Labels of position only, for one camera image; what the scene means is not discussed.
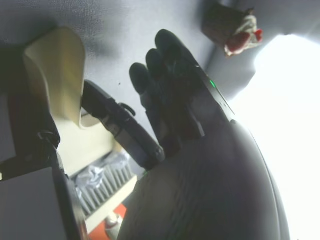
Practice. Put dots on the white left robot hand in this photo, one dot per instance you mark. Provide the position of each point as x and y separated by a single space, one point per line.
200 187

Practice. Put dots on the cream plastic dustpan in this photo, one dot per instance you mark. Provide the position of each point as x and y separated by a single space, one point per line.
62 75

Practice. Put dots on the cream hand broom grey bristles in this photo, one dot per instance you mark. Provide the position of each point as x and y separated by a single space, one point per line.
105 190

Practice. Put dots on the white paper ball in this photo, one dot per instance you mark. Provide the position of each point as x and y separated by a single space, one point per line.
91 175

